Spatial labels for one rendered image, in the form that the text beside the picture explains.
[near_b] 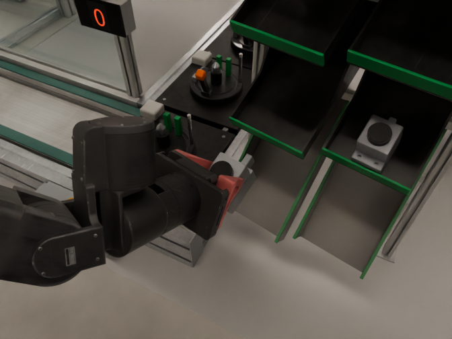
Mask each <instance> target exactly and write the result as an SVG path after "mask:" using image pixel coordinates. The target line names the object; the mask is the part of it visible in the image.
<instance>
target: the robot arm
mask: <svg viewBox="0 0 452 339"><path fill-rule="evenodd" d="M71 138H72V140H73V170H72V173H71V177H72V185H73V199H69V200H62V201H59V200H58V199H55V198H53V197H50V196H46V195H43V194H40V193H37V192H33V191H31V190H27V189H25V188H20V187H18V186H13V188H8V187H6V186H2V185H0V280H6V281H11V282H15V283H23V284H27V285H34V286H39V287H53V286H57V285H61V284H63V283H65V282H67V281H69V280H71V279H72V278H74V277H75V276H77V275H78V274H79V273H80V272H81V271H82V270H86V269H89V268H93V267H96V266H100V265H103V264H106V257H105V252H106V253H107V254H109V255H111V256H113V257H117V258H120V257H123V256H125V255H127V254H129V253H131V252H133V251H135V250H136V249H138V248H140V247H141V246H143V245H145V244H147V243H149V242H150V241H153V240H154V239H156V238H158V237H160V236H161V235H163V234H165V233H167V232H168V231H171V230H172V229H175V228H176V227H178V226H180V225H181V224H183V225H184V226H185V227H187V228H188V229H189V230H191V231H193V232H194V233H195V234H197V235H199V236H200V237H201V238H203V239H205V240H209V239H210V238H212V237H213V236H215V235H216V232H217V230H218V229H219V228H220V227H221V224H222V222H223V219H224V217H225V214H226V212H227V209H228V208H229V205H230V203H231V201H232V200H233V199H234V198H235V196H236V194H237V193H238V192H239V190H240V189H241V186H242V184H243V178H238V177H233V176H224V175H220V176H219V179H218V177H217V175H216V174H214V173H213V172H211V171H209V168H210V166H211V165H212V163H213V162H212V161H209V160H206V159H203V158H200V157H197V156H195V155H192V154H189V153H187V152H184V151H181V150H179V149H176V150H173V151H170V152H169V153H168V156H165V155H164V153H165V152H164V151H162V152H159V153H155V125H154V119H152V118H147V117H142V116H110V117H103V118H96V119H93V120H84V121H80V122H78V123H77V124H76V125H75V126H74V127H73V136H72V137H71Z"/></svg>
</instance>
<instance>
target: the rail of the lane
mask: <svg viewBox="0 0 452 339"><path fill-rule="evenodd" d="M71 173H72V170H71V169H69V168H67V167H65V166H63V165H60V164H58V163H55V162H53V161H51V160H49V159H46V158H44V157H41V156H39V155H37V154H35V153H33V152H30V151H28V150H25V149H23V148H21V147H18V146H17V145H14V144H12V143H9V142H7V141H4V140H3V139H0V177H2V178H4V179H6V180H8V181H10V182H12V183H14V184H17V185H18V186H21V187H22V188H25V189H27V190H31V191H33V192H35V191H36V190H37V189H38V188H39V187H40V186H41V185H42V184H43V183H44V182H45V181H46V180H49V181H51V182H54V183H55V184H58V185H60V186H62V187H64V188H67V189H69V190H71V191H73V185H72V177H71ZM145 246H147V247H149V248H151V249H153V250H156V251H158V252H160V253H162V254H164V255H166V256H169V257H170V258H173V259H175V260H177V261H179V262H181V263H183V264H185V265H187V266H189V267H191V268H194V266H195V264H196V263H197V261H198V259H199V258H200V256H201V254H202V253H203V244H202V238H201V237H200V236H199V235H197V234H195V233H194V232H193V231H191V230H189V229H188V228H187V227H185V226H184V225H183V224H181V225H180V226H178V227H176V228H175V229H172V230H171V231H168V232H167V233H165V234H163V235H161V236H160V237H158V238H156V239H154V240H153V241H150V242H149V243H147V244H145Z"/></svg>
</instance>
